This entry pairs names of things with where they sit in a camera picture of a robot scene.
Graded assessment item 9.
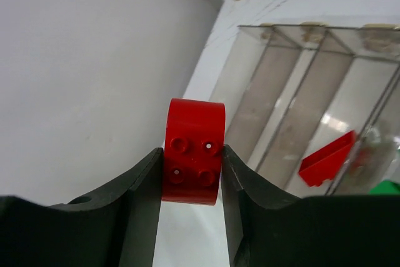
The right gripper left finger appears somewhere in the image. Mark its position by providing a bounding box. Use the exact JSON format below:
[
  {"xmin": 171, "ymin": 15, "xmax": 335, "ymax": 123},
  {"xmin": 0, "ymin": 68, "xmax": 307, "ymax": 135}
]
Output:
[{"xmin": 1, "ymin": 148, "xmax": 163, "ymax": 266}]

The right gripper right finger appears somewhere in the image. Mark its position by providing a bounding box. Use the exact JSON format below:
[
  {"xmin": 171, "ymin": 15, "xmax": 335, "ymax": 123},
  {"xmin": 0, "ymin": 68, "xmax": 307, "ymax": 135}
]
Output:
[{"xmin": 221, "ymin": 146, "xmax": 399, "ymax": 266}]

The red lego piece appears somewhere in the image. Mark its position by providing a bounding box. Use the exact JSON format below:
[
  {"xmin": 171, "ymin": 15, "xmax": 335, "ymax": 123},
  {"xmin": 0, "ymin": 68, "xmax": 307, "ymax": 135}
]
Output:
[{"xmin": 297, "ymin": 131, "xmax": 357, "ymax": 187}]

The red round lego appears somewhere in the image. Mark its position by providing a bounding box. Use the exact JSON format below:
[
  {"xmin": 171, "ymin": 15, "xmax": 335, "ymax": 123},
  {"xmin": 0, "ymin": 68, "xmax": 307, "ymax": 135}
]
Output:
[{"xmin": 162, "ymin": 98, "xmax": 226, "ymax": 206}]

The green lego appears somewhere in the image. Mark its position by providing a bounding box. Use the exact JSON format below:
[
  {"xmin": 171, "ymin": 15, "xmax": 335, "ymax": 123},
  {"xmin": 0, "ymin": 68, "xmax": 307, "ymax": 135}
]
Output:
[{"xmin": 369, "ymin": 179, "xmax": 400, "ymax": 195}]

